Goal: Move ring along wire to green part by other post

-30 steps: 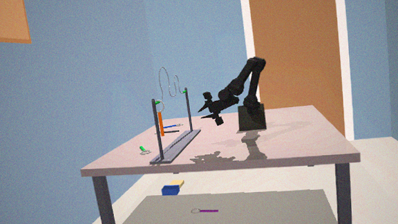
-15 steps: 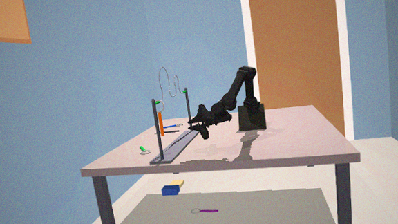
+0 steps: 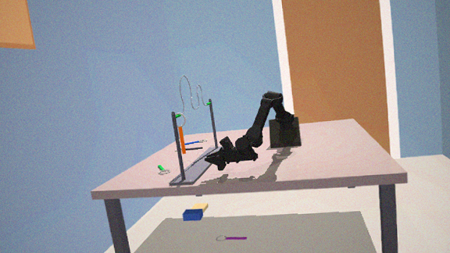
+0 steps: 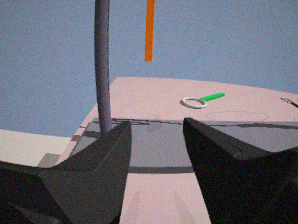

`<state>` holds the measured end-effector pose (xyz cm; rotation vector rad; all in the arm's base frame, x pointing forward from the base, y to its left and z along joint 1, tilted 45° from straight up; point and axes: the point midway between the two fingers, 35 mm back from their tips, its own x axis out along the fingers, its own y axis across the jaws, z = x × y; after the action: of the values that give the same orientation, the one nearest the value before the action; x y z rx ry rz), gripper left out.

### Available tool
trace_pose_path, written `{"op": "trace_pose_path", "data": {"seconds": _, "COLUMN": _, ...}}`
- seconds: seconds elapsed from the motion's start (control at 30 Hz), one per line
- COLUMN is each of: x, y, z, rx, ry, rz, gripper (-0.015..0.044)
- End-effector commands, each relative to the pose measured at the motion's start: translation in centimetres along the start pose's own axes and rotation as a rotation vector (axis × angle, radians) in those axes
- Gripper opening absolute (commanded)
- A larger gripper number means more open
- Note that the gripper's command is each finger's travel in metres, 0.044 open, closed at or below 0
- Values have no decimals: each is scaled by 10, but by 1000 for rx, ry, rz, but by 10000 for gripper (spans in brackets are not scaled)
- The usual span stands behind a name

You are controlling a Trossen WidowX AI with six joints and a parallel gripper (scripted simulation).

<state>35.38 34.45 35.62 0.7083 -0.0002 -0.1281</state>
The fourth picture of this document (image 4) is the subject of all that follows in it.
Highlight orange handle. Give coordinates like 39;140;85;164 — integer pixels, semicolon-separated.
145;0;154;61

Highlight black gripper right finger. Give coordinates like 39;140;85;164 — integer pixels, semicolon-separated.
182;117;298;224

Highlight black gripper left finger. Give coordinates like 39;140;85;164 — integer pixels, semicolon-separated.
0;121;132;224

